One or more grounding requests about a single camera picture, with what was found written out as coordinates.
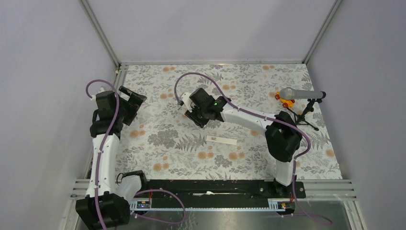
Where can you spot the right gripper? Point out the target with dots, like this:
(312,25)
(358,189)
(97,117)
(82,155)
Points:
(192,116)

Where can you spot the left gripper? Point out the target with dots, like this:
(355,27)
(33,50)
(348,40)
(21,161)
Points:
(134,102)

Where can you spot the white remote battery cover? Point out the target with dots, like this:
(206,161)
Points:
(222,140)

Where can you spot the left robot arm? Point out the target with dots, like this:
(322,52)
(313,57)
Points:
(106,204)

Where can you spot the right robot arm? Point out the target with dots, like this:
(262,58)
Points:
(281,134)

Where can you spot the floral table mat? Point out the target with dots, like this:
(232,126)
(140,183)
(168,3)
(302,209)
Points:
(165,144)

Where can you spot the orange toy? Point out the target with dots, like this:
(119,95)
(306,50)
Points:
(285,103)

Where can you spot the grey microphone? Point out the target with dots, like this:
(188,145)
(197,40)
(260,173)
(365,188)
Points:
(292,94)

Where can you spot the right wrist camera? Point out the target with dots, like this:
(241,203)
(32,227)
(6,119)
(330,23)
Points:
(186,104)

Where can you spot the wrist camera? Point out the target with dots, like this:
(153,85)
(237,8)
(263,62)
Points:
(186,104)
(94,96)

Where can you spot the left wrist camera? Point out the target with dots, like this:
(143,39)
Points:
(94,96)

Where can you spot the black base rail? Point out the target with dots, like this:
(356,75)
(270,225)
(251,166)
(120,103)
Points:
(212,194)

